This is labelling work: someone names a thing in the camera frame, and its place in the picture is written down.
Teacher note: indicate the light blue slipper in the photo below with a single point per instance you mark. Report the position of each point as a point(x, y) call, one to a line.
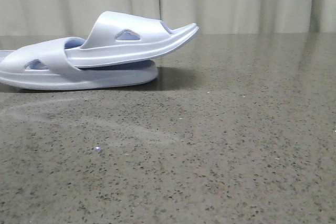
point(45, 66)
point(118, 38)

